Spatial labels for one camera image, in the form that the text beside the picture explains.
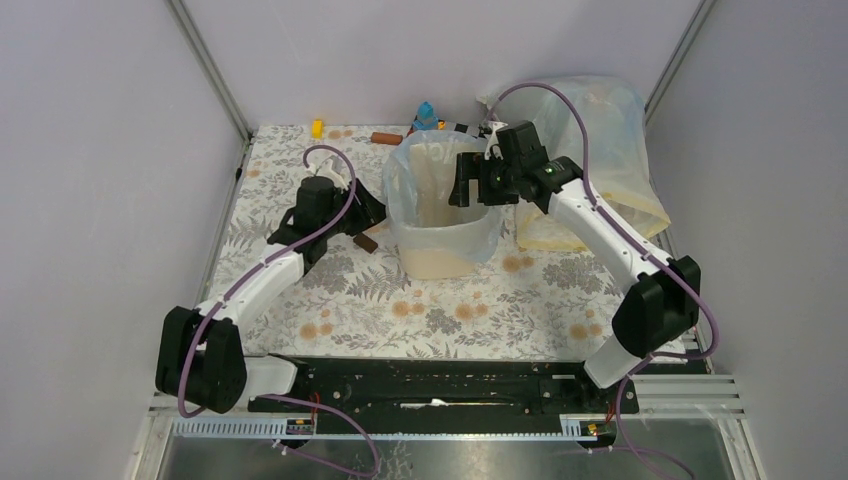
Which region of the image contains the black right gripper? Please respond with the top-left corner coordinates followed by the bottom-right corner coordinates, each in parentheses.
top-left (447, 153), bottom-right (520, 208)

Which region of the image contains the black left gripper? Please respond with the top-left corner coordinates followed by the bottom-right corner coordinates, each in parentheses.
top-left (321, 178), bottom-right (393, 238)

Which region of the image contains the blue plastic trash bag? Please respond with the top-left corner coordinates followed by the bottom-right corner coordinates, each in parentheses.
top-left (382, 129), bottom-right (505, 265)

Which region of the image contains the beige plastic trash bin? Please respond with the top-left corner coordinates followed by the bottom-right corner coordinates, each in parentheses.
top-left (397, 142), bottom-right (495, 281)

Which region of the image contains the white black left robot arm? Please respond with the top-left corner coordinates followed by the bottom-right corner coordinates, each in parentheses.
top-left (155, 176), bottom-right (386, 418)

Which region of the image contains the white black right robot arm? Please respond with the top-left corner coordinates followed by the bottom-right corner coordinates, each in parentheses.
top-left (448, 121), bottom-right (701, 412)

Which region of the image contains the small brown block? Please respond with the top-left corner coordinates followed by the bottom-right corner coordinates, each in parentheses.
top-left (352, 233), bottom-right (379, 254)

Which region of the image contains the black white checkerboard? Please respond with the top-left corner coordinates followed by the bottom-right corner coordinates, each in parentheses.
top-left (438, 121), bottom-right (485, 138)

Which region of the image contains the blue toy figure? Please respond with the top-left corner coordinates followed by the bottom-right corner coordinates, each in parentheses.
top-left (411, 101), bottom-right (441, 131)

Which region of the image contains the brown cylinder piece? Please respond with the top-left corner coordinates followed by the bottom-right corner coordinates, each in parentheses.
top-left (370, 132), bottom-right (404, 146)

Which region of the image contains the yellow toy block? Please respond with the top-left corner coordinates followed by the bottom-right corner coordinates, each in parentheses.
top-left (311, 119), bottom-right (324, 140)

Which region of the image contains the large translucent yellow bag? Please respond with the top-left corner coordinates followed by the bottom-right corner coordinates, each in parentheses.
top-left (477, 75), bottom-right (671, 239)

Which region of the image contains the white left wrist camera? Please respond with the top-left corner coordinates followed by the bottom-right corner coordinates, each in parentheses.
top-left (309, 165), bottom-right (349, 190)

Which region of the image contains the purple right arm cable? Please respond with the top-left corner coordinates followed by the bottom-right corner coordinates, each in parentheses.
top-left (483, 80), bottom-right (721, 480)

